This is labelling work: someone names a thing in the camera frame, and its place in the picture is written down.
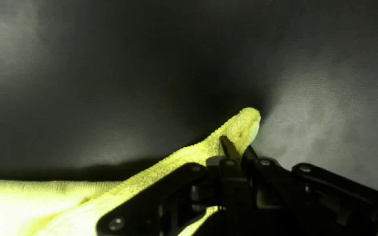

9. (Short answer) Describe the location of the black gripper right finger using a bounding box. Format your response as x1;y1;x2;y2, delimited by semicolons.
242;146;378;236

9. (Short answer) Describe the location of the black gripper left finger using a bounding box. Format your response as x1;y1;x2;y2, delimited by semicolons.
96;135;248;236

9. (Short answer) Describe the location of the yellow towel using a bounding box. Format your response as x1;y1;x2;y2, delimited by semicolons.
0;107;263;236

